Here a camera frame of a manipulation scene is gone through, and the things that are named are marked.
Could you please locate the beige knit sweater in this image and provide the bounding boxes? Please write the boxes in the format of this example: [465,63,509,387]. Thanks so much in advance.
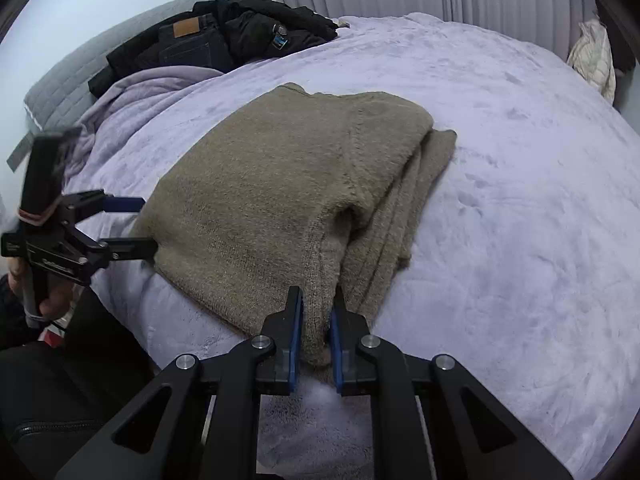
[134,84,457,366]

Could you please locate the person's dark clothing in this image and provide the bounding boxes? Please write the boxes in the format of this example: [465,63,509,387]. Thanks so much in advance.
[1,274,154,479]

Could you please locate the person's left hand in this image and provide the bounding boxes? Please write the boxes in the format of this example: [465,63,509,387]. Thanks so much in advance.
[6,258,74,320]

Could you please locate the grey padded headboard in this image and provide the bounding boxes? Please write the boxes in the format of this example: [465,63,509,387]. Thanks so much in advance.
[6,0,264,172]

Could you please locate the lavender plush bed blanket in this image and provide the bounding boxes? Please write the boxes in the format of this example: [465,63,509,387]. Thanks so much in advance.
[67,13,639,479]

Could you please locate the dark blue jeans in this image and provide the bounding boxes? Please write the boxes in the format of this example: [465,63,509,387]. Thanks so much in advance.
[158,14,234,73]

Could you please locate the black jacket on bed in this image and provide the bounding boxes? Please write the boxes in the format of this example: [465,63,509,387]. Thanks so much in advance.
[88,0,338,98]

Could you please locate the cream puffer jacket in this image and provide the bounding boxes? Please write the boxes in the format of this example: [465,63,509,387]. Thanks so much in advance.
[566,18,616,105]

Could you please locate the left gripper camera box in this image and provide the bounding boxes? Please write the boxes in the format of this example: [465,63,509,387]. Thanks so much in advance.
[18,127,81,226]

